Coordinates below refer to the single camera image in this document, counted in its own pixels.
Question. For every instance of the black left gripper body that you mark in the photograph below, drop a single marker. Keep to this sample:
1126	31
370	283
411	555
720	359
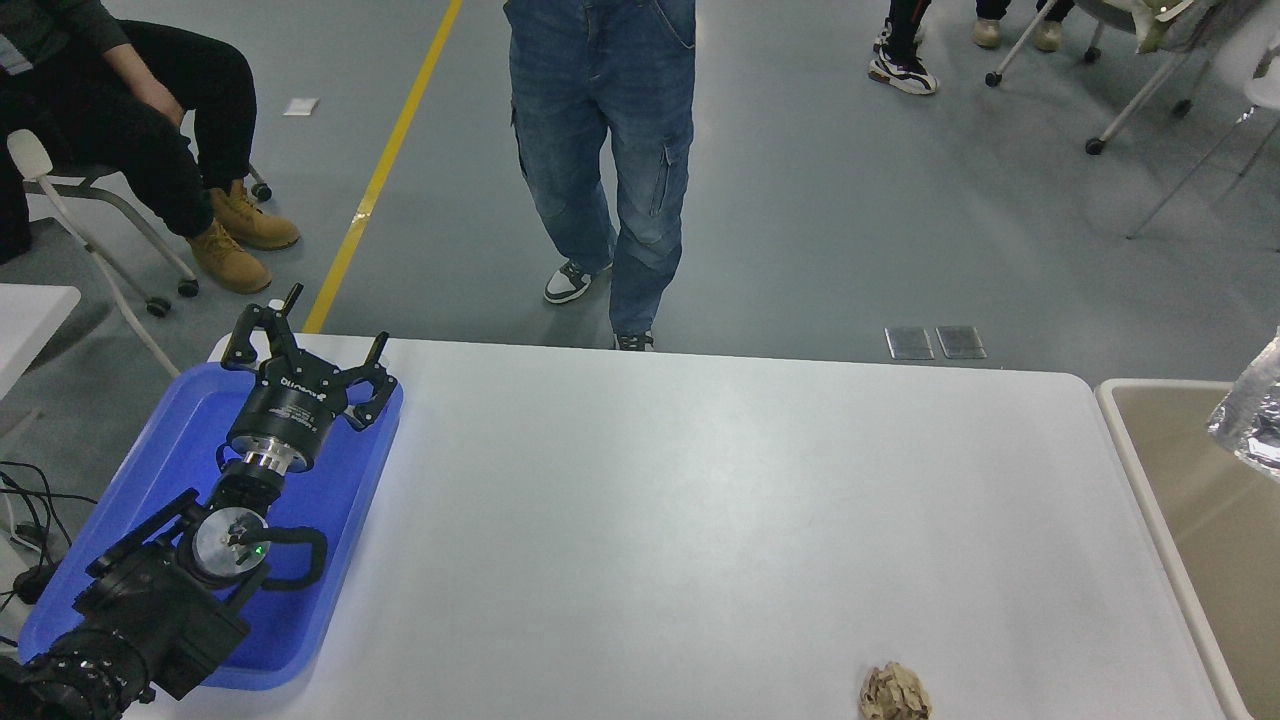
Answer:
288	408

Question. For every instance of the rectangular foil tray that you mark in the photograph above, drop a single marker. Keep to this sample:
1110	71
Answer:
1255	420

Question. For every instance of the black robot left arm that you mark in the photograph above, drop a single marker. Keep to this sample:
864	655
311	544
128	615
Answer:
150	610

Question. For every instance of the clear floor plate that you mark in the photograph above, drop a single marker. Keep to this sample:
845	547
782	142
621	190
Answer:
961	341
908	342

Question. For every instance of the person's hand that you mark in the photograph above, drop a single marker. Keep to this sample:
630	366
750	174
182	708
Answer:
160	100

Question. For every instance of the blue plastic tray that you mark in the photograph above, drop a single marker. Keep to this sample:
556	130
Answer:
180	430

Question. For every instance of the white wheeled chair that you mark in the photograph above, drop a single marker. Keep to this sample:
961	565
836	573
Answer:
100	205

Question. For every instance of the white side table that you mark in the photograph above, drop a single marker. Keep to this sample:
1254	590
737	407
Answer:
30	310

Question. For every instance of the seated person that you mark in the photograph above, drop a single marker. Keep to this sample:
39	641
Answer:
120	140

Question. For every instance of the standing person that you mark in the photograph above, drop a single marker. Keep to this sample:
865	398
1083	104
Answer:
600	120

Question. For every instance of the crumpled tan paper ball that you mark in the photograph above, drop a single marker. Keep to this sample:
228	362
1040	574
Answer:
895	695

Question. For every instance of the person in black-white sneakers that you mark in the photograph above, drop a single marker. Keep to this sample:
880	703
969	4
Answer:
900	70

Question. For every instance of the person in beige shoes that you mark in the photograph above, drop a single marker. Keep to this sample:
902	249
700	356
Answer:
988	33

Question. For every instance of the wheeled chair with cloth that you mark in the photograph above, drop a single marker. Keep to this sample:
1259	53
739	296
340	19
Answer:
1140	95

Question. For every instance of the large pale bin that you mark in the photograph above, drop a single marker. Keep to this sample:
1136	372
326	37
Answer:
1200	520

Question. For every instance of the white plastic chair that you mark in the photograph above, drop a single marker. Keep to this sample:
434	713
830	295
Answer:
1265	85

